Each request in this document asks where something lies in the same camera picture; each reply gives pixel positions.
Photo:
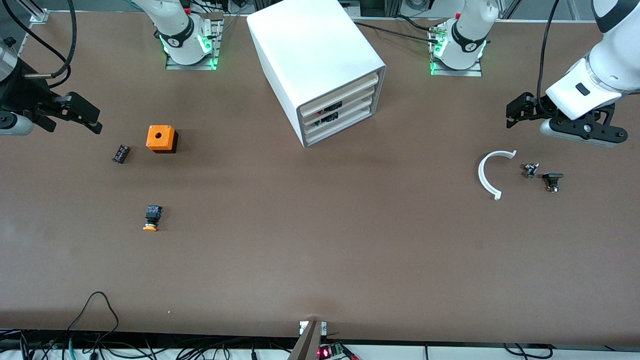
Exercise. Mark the small black contact block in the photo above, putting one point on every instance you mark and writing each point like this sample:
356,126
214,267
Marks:
120,153

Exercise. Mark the black red switch part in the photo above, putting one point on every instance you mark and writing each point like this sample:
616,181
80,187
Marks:
333,106
329,118

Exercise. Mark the black flat-head switch part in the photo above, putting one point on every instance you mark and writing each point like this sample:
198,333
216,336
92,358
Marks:
552,180

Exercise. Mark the orange button enclosure box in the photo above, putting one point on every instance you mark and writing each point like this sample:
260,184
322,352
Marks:
160,136

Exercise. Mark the white plastic drawer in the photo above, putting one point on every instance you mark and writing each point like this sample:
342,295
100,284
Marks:
355,116
357,100
360,86

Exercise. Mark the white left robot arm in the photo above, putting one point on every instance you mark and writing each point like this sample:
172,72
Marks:
610,65

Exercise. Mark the aluminium frame profile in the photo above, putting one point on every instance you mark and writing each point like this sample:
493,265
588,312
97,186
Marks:
39,12

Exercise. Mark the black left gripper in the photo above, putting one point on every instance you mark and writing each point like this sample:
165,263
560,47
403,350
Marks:
539,106

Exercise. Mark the yellow emergency stop button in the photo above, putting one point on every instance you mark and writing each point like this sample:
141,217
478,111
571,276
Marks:
152,217

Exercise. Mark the white curved plastic arc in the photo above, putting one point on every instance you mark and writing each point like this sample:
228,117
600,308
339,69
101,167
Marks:
482,175

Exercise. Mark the circuit board with red LED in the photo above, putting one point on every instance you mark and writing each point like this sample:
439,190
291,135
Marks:
330,351

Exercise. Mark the white drawer cabinet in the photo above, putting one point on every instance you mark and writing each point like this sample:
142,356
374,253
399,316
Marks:
310,50

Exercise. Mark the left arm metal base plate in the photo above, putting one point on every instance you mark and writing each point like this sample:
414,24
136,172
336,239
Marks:
475,73

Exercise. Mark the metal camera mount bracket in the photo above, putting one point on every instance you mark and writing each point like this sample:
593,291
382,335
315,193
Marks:
307,345

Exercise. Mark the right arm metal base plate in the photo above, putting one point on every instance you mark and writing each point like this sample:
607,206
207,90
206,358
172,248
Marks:
218,45

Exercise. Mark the small metal switch part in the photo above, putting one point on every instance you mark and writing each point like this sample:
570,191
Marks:
530,170

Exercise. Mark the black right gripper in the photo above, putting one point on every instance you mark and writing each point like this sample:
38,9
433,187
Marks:
21,94

